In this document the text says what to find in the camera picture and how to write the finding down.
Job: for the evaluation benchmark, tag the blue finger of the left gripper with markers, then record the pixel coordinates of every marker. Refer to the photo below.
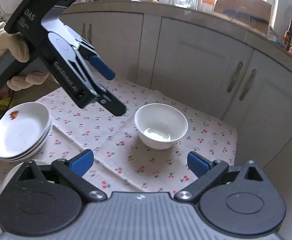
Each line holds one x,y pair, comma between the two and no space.
111,103
98,64

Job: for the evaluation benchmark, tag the left hand white glove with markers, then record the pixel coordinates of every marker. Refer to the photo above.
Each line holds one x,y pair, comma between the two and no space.
16,45

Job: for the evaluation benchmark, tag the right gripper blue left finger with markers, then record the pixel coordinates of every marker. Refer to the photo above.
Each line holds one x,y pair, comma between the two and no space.
74,167

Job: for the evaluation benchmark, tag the cherry print tablecloth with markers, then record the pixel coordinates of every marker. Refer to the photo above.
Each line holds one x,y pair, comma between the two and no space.
121,161

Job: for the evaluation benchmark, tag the white plate fruit print top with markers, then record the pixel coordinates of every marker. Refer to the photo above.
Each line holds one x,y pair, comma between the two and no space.
22,127

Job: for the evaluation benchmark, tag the white plate fruit print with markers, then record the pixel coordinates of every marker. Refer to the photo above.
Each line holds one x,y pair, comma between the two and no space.
30,152
22,127

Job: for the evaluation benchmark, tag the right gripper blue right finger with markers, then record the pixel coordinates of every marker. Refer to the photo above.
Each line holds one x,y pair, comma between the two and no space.
203,168

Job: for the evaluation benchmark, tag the white plate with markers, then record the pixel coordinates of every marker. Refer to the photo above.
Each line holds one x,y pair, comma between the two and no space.
51,123

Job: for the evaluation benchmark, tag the white kitchen cabinets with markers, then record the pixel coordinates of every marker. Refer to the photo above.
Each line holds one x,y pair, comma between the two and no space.
202,69

